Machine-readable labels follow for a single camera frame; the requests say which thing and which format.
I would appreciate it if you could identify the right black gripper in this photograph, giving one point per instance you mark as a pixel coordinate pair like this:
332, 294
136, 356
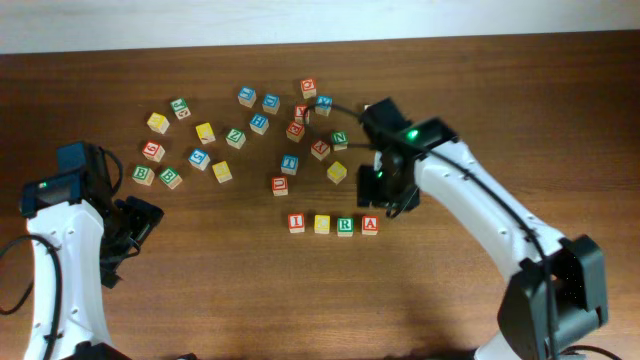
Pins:
366, 191

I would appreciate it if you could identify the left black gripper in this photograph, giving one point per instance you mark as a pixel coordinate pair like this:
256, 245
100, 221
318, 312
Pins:
145, 216

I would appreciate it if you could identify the red letter A block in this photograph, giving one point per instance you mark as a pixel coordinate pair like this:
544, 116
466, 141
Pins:
370, 225

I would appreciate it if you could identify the green letter R block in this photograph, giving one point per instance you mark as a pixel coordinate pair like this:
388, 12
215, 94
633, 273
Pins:
345, 226

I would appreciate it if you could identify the yellow letter C block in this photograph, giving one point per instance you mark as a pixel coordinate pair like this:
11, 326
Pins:
322, 224

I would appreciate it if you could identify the red letter I block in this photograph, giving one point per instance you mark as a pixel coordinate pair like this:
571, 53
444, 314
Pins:
296, 223

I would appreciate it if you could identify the blue letter T block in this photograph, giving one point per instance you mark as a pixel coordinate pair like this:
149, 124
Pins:
289, 164

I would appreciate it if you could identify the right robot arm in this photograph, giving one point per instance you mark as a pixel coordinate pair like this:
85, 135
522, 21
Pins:
556, 287

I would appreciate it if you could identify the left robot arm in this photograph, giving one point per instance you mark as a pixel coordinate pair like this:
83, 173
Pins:
80, 234

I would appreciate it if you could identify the yellow block centre right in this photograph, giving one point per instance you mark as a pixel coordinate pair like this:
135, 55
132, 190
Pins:
337, 172

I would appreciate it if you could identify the green letter B block left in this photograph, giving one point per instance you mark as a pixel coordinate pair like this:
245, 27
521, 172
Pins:
143, 175

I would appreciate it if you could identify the green letter b block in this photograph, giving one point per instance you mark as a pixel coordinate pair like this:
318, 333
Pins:
170, 177
143, 175

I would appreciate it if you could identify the green letter B block right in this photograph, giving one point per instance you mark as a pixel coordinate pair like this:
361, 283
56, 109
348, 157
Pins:
170, 177

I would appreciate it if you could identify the green letter N block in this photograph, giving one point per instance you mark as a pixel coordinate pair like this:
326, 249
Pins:
340, 140

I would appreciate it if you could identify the red letter Y block lower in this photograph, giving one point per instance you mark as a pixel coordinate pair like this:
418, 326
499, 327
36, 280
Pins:
320, 149

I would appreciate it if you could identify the red letter y block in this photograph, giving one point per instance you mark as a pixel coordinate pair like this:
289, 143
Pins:
301, 115
320, 149

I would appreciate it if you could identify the red number 9 block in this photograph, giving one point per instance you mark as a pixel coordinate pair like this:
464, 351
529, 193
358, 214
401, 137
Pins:
153, 151

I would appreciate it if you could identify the blue number 5 block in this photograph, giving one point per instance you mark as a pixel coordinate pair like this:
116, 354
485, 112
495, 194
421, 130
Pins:
199, 159

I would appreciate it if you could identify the red letter U block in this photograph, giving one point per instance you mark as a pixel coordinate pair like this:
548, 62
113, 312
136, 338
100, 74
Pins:
279, 186

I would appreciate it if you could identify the red letter E block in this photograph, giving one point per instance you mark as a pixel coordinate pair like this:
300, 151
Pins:
295, 131

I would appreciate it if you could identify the blue letter X block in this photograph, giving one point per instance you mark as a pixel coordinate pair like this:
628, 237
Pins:
323, 105

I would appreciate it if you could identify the yellow block far left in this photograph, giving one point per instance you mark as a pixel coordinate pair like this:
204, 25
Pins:
158, 123

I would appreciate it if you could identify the yellow block middle left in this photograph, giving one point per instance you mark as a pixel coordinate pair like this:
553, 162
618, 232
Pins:
222, 171

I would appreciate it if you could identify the red letter Y block upper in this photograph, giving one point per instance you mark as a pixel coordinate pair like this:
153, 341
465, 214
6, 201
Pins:
301, 115

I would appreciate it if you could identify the yellow block upper middle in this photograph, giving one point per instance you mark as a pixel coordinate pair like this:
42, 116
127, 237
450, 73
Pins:
205, 133

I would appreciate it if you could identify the red letter C block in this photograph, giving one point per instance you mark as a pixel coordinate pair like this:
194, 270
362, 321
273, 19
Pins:
308, 88

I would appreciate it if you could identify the green letter J block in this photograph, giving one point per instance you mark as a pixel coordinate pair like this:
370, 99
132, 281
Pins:
180, 108

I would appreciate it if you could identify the blue letter H block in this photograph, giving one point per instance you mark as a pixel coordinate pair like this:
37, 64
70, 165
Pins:
259, 124

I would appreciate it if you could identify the green letter Z block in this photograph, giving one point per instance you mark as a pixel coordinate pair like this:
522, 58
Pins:
236, 138

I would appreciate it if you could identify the blue letter D block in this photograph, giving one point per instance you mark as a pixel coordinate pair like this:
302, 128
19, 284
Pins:
271, 103

